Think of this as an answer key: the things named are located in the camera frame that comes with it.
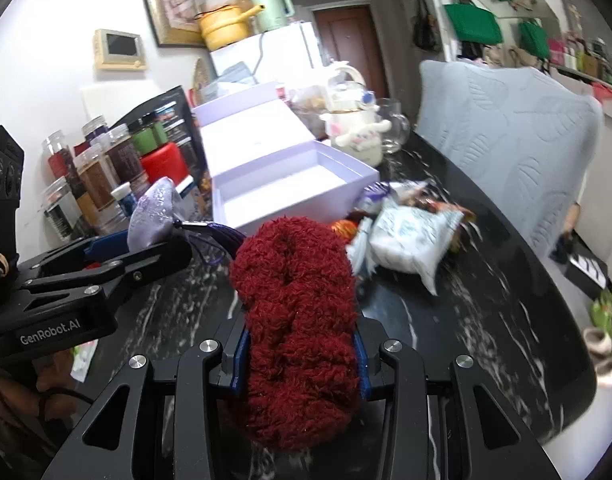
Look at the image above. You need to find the dark red fluffy scrunchie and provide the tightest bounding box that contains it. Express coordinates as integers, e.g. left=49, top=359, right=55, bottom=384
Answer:
left=230, top=217, right=360, bottom=452

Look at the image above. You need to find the white bread snack packet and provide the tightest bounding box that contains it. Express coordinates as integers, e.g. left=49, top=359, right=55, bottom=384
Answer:
left=367, top=198, right=463, bottom=296

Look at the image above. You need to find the red gold candy packet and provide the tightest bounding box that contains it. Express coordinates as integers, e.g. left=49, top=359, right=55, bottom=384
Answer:
left=330, top=219, right=358, bottom=244

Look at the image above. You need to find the green brown snack packet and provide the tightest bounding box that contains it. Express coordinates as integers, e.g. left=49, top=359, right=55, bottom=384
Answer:
left=406, top=195, right=476, bottom=252

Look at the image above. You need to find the silver purple snack packet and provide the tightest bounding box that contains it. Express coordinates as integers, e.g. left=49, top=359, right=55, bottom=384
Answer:
left=353, top=180, right=428, bottom=216

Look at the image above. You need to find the blue tablet tube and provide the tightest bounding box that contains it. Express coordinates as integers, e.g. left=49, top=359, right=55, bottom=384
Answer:
left=111, top=182, right=138, bottom=218

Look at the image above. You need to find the brown spice jar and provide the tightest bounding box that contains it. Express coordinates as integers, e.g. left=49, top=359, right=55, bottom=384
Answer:
left=74, top=145, right=117, bottom=210

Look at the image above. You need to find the red plastic container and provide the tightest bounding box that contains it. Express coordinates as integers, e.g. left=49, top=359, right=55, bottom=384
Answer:
left=141, top=142, right=190, bottom=185

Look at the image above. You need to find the green lid jar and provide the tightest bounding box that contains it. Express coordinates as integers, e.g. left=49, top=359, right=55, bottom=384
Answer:
left=127, top=119, right=158, bottom=157

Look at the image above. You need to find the black menu stand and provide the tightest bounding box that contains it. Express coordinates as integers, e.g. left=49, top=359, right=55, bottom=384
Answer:
left=113, top=86, right=207, bottom=181

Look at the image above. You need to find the lilac open gift box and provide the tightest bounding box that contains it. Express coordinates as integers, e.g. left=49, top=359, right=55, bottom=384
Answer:
left=192, top=86, right=379, bottom=235

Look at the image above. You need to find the clear plastic food bag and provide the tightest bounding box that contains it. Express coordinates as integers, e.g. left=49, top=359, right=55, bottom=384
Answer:
left=289, top=87, right=328, bottom=140

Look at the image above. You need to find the yellow enamel pot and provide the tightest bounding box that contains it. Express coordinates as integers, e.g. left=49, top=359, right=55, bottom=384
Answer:
left=196, top=4, right=266, bottom=52

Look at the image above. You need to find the gold framed picture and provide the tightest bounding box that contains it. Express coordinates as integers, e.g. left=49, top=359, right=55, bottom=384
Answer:
left=144, top=0, right=204, bottom=47

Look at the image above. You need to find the white mini fridge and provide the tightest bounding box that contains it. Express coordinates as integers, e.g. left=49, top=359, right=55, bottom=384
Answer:
left=210, top=22, right=323, bottom=90

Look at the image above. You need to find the cream cartoon kettle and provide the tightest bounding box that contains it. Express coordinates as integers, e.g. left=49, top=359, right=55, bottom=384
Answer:
left=320, top=61, right=392, bottom=168

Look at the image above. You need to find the mint green electric kettle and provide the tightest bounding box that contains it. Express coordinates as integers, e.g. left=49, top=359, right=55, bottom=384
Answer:
left=251, top=0, right=295, bottom=32

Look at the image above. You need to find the grey leaf pattern chair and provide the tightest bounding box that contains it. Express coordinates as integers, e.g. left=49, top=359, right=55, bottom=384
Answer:
left=416, top=60, right=603, bottom=258

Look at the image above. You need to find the clear glass mug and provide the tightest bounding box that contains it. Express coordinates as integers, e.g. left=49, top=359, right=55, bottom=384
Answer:
left=376, top=98, right=410, bottom=154

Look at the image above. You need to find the green tote bag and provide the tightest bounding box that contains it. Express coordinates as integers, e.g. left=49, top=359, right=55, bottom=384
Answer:
left=444, top=3, right=504, bottom=46

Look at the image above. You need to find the wall intercom panel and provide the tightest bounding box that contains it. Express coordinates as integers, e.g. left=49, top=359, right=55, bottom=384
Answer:
left=93, top=29, right=146, bottom=70

